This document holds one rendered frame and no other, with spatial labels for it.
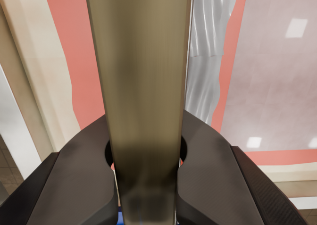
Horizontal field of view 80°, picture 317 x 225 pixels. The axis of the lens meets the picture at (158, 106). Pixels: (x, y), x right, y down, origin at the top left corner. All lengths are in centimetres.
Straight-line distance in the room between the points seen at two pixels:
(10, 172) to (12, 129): 182
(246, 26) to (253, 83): 8
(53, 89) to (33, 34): 7
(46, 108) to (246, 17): 29
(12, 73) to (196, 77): 22
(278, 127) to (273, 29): 16
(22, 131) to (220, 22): 28
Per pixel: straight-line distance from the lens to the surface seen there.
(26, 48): 29
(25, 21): 28
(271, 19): 28
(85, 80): 28
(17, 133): 31
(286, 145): 40
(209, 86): 27
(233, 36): 27
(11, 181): 222
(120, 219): 39
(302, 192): 48
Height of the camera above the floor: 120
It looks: 61 degrees down
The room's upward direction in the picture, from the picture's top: 174 degrees clockwise
